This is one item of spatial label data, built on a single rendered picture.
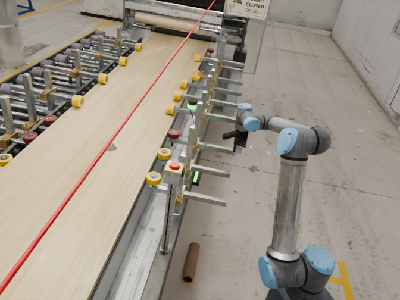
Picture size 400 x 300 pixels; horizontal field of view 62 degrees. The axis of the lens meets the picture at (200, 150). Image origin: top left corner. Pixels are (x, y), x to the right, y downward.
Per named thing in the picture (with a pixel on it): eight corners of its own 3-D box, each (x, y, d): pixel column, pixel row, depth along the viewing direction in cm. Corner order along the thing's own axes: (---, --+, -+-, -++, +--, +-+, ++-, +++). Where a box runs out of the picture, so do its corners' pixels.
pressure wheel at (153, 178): (154, 185, 193) (156, 169, 187) (162, 193, 188) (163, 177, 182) (142, 189, 188) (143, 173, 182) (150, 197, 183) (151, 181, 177)
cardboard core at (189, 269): (200, 243, 254) (193, 277, 229) (199, 250, 258) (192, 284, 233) (190, 241, 254) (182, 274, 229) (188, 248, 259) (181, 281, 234)
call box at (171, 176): (182, 177, 146) (184, 163, 142) (179, 187, 140) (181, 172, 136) (166, 174, 146) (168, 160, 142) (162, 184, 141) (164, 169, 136)
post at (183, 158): (178, 220, 194) (187, 151, 168) (177, 224, 191) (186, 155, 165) (172, 218, 194) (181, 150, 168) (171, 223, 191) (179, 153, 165)
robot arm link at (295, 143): (303, 293, 153) (324, 130, 138) (266, 297, 149) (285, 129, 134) (287, 275, 167) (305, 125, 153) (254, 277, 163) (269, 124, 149)
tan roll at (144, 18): (240, 39, 417) (242, 29, 410) (240, 41, 407) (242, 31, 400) (129, 19, 425) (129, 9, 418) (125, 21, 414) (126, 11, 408)
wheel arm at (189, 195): (225, 204, 187) (227, 198, 185) (225, 208, 184) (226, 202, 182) (149, 188, 189) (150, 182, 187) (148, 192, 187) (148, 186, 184)
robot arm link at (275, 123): (346, 131, 142) (277, 112, 207) (319, 130, 140) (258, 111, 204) (341, 158, 145) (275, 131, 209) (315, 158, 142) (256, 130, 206)
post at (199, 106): (193, 163, 232) (203, 100, 206) (193, 166, 229) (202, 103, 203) (188, 162, 233) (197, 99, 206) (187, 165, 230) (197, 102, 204)
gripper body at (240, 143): (245, 149, 218) (248, 133, 212) (232, 146, 219) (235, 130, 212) (245, 143, 225) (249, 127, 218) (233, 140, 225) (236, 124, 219)
